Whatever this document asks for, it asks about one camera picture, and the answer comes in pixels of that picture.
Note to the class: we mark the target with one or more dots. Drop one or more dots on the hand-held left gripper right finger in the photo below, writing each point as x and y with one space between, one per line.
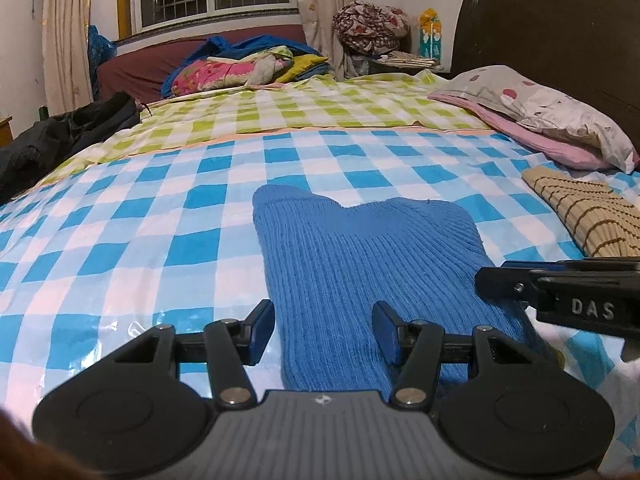
384 330

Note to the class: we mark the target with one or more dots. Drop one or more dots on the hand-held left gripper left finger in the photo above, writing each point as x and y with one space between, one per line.
260 330

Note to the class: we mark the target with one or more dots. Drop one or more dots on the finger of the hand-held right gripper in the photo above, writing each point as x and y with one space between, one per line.
502 282
540 264

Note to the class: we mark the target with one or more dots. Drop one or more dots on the blue striped knit sweater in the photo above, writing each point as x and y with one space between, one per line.
360 260

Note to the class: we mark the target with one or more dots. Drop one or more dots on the beige striped knit sweater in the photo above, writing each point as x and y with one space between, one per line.
585 210

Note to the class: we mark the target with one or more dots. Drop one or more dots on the pink pillow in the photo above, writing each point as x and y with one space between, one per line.
525 137

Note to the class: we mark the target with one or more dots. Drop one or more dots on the white dotted pillow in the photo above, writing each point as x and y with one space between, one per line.
550 105

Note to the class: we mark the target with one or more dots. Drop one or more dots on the blue checked plastic bed sheet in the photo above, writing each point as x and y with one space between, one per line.
125 240

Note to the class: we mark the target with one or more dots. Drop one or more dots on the green checked plastic bed sheet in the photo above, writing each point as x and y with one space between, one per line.
300 105

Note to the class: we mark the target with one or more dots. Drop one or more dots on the dark wooden headboard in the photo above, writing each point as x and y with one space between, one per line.
550 30

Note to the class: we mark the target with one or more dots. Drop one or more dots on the stack of papers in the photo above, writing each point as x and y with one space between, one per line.
407 59

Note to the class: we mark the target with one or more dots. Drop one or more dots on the yellow and blue carton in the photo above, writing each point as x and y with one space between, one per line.
430 35

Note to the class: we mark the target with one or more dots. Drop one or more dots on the pink floral quilt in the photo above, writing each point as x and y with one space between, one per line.
210 75

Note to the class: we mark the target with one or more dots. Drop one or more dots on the yellow folded cloth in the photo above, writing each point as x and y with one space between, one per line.
305 66

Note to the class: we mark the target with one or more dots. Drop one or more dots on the black jacket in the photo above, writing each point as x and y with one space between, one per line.
65 135

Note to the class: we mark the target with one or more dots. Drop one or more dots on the pile of colourful bedding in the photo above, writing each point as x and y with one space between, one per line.
235 46

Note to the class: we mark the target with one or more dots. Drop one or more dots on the maroon sofa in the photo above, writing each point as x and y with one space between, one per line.
135 70

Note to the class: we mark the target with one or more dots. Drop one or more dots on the floral cloth bundle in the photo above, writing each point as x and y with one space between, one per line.
370 25

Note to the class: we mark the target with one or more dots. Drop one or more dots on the blue plastic bag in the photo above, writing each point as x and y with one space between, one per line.
100 60

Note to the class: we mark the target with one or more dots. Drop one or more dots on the wooden side table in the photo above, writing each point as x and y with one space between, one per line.
5 132

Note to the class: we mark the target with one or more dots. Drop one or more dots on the cream curtain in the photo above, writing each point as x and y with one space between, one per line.
67 35
325 10

